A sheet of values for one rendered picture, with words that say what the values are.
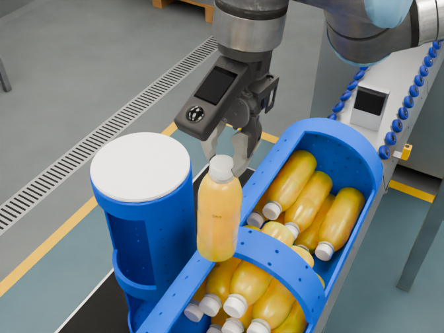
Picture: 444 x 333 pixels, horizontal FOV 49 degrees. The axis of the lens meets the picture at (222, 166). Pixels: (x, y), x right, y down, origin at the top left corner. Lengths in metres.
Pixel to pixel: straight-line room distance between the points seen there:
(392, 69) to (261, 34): 1.49
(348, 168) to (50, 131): 2.32
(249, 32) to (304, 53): 3.33
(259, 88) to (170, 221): 0.78
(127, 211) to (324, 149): 0.54
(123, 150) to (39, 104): 2.14
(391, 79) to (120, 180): 1.13
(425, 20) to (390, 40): 0.05
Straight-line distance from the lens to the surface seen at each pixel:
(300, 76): 3.64
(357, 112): 1.71
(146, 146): 1.45
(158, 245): 1.45
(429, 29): 0.68
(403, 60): 2.14
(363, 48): 0.66
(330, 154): 1.30
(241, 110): 0.66
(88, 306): 2.19
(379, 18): 0.55
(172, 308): 0.89
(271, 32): 0.61
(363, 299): 2.40
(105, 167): 1.40
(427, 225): 2.14
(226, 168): 0.73
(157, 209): 1.33
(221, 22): 0.61
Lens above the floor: 1.98
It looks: 44 degrees down
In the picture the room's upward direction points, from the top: straight up
